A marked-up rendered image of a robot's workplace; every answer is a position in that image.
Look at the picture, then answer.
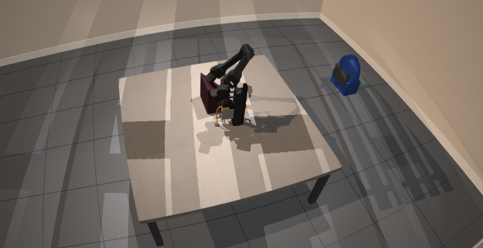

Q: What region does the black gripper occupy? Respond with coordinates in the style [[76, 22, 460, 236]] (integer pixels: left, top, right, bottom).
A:
[[220, 88, 233, 108]]

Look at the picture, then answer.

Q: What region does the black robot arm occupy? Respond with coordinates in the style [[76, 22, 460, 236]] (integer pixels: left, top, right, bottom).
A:
[[204, 43, 255, 100]]

